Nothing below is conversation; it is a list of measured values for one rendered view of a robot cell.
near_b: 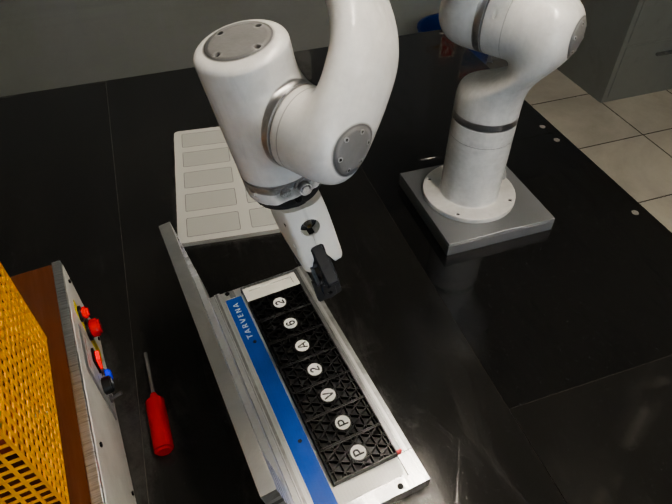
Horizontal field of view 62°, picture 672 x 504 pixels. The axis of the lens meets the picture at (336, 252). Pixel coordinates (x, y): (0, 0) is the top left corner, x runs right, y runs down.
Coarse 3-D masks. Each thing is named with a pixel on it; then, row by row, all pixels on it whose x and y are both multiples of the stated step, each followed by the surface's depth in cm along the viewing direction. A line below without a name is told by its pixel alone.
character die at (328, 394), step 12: (348, 372) 86; (324, 384) 86; (336, 384) 85; (348, 384) 85; (300, 396) 84; (312, 396) 84; (324, 396) 83; (336, 396) 83; (348, 396) 83; (360, 396) 83; (300, 408) 83; (312, 408) 83; (324, 408) 82
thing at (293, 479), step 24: (312, 288) 100; (216, 312) 96; (336, 336) 92; (240, 360) 89; (264, 408) 83; (384, 408) 83; (288, 456) 78; (408, 456) 78; (288, 480) 76; (408, 480) 76
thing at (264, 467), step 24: (168, 240) 81; (192, 264) 91; (192, 288) 75; (192, 312) 72; (216, 336) 70; (216, 360) 67; (240, 384) 78; (240, 408) 62; (240, 432) 60; (264, 432) 76; (264, 456) 59; (264, 480) 57
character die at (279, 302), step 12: (288, 288) 98; (300, 288) 99; (252, 300) 96; (264, 300) 97; (276, 300) 96; (288, 300) 97; (300, 300) 97; (252, 312) 95; (264, 312) 96; (276, 312) 96
